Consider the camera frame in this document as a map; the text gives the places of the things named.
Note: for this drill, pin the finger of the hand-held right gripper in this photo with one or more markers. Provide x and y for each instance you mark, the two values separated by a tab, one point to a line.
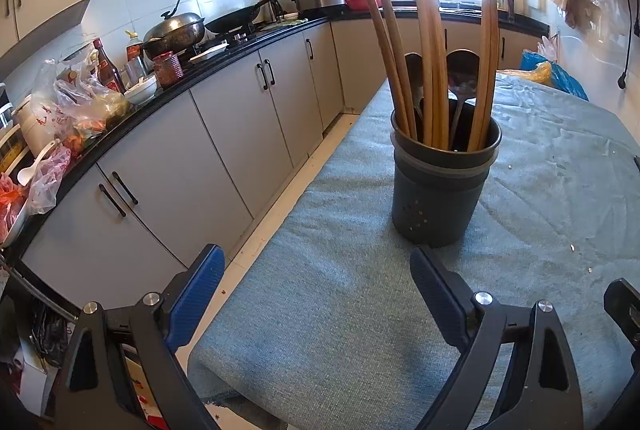
625	305

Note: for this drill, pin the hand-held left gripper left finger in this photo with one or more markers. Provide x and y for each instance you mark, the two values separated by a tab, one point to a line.
195	295

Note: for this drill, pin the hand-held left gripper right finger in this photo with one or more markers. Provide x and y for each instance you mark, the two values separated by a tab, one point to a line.
440	295

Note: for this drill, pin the dark grey utensil holder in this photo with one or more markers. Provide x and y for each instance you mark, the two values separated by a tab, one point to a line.
440	200

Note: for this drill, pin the metal spoon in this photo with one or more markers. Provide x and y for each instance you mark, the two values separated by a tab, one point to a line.
462	73
412	78

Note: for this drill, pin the pile of wooden chopsticks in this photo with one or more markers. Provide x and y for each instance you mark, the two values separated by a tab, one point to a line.
432	60

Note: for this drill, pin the dark utensils by window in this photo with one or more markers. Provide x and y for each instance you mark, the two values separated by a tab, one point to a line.
510	3

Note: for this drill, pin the blue-grey tablecloth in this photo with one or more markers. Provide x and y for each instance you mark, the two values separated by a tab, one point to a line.
350	285

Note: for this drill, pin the beige lower kitchen cabinets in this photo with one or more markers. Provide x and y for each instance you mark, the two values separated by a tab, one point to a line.
225	135

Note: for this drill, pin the pink white plastic bag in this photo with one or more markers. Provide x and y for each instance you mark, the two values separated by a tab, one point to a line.
47	185

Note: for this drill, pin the orange plastic bag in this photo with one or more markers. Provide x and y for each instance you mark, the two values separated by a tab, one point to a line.
12	210

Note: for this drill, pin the white rice paddle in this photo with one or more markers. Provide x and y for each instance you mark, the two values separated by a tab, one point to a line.
30	172

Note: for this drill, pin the white bowl on counter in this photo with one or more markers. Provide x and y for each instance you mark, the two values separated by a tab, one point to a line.
141	91

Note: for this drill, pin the clear plastic bags of food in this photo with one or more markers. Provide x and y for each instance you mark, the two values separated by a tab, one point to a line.
85	105

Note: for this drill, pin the red jar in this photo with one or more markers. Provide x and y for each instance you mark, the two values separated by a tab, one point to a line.
167	69

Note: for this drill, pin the blue plastic bag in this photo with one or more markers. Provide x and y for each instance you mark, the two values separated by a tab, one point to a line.
567	83

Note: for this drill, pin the white rice cooker red print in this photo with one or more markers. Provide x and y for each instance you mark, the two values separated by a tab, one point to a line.
32	125

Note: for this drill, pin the dark sauce bottle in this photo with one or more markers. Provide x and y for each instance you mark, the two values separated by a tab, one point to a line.
107	70

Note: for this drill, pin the black kitchen countertop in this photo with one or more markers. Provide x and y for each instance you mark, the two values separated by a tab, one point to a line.
240	52

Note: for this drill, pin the oil bottle yellow cap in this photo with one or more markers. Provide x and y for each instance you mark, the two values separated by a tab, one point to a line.
134	48

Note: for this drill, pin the steel pot with lid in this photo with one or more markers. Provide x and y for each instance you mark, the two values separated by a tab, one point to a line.
175	30

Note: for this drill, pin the black wok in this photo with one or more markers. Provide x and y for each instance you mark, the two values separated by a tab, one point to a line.
232	19

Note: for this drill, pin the steel kettle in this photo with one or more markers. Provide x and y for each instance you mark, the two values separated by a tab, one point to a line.
270	10

